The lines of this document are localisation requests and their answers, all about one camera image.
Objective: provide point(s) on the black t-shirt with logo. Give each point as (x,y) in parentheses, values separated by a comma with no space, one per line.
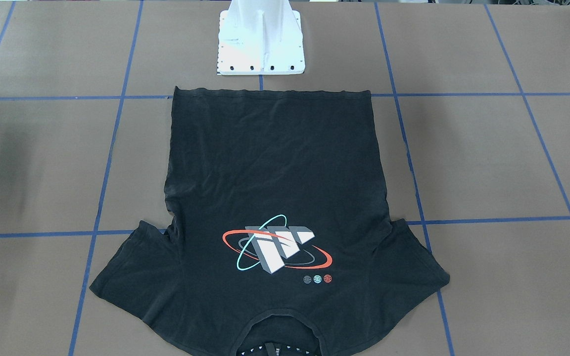
(281,242)

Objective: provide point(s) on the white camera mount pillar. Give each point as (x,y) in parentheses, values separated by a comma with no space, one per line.
(260,37)

